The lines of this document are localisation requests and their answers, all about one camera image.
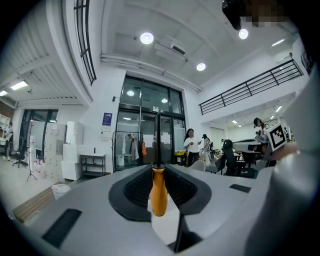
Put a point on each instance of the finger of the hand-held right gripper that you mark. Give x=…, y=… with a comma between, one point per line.
x=246, y=146

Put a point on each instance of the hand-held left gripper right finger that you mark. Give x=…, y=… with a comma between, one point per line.
x=225, y=205

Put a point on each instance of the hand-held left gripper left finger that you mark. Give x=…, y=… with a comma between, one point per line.
x=95, y=220

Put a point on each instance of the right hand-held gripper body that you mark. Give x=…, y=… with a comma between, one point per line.
x=276, y=136

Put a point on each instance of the person's right forearm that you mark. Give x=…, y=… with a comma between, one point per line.
x=287, y=151

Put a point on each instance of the black office chair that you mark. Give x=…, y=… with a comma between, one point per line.
x=21, y=155
x=228, y=155

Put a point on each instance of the dark blue chair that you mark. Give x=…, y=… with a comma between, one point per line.
x=217, y=163

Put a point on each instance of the white ribbed cylindrical canister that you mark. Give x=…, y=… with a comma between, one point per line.
x=61, y=191

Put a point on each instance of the grey upholstered chair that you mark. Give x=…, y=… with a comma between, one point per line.
x=198, y=165

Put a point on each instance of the black balcony railing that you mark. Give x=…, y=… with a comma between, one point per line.
x=246, y=87
x=84, y=52

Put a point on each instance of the black shelf unit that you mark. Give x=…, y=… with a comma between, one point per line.
x=92, y=156

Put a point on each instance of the black bin yellow lid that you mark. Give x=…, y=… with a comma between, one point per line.
x=180, y=158

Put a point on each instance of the wooden slatted platform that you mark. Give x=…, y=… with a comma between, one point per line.
x=32, y=205

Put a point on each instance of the person's grey shirt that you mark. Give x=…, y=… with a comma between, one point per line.
x=295, y=200

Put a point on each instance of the black clothes rack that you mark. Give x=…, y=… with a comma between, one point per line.
x=113, y=150

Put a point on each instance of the white hanging garment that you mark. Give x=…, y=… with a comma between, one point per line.
x=123, y=145

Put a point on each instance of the grey hanging coat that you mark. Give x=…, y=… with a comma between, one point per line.
x=134, y=150

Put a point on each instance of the white paper notice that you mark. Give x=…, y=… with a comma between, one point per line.
x=166, y=138
x=148, y=141

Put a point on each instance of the orange hanging garment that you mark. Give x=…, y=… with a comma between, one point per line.
x=144, y=150

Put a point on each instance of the round ceiling light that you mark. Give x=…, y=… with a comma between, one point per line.
x=146, y=38
x=201, y=66
x=243, y=33

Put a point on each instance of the black coat stand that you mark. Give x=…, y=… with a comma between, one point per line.
x=30, y=155

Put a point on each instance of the black framed glass entrance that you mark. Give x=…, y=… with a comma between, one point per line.
x=152, y=95

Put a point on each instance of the white ceiling air conditioner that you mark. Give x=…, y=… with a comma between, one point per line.
x=172, y=48

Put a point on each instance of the person's head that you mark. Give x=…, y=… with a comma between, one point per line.
x=262, y=12

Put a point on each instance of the ceiling strip light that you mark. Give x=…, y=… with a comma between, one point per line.
x=18, y=85

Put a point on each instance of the blue and white wall poster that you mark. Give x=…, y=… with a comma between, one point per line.
x=107, y=120

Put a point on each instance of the black head-worn camera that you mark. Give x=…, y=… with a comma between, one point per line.
x=232, y=12

